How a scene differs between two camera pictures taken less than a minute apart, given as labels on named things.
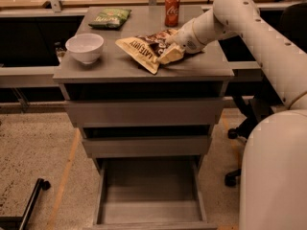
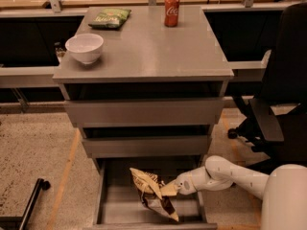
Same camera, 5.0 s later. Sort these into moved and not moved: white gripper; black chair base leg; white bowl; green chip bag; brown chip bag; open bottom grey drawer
Moved: white gripper; brown chip bag
Not moved: open bottom grey drawer; white bowl; black chair base leg; green chip bag
